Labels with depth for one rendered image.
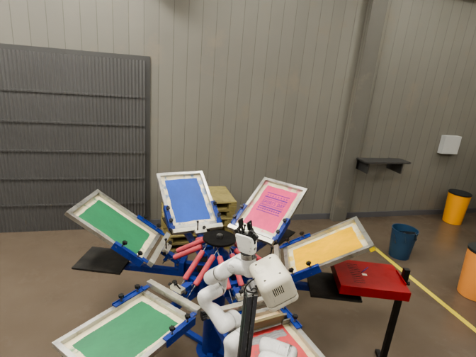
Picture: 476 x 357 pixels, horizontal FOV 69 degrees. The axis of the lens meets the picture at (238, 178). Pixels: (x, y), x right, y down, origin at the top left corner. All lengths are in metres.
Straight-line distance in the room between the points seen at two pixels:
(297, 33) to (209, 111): 1.98
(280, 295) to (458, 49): 7.29
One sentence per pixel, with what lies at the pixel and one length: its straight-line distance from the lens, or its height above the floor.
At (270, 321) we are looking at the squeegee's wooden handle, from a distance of 2.84.
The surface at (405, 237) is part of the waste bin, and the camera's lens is 6.29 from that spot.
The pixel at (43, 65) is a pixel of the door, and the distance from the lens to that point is 5.91.
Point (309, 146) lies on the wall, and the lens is 6.69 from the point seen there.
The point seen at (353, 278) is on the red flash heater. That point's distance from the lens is 3.42.
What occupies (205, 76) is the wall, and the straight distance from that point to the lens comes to 5.89.
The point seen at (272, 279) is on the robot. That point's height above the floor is 2.01.
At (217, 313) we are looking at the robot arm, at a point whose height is 1.52.
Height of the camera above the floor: 2.85
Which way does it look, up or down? 18 degrees down
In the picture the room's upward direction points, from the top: 5 degrees clockwise
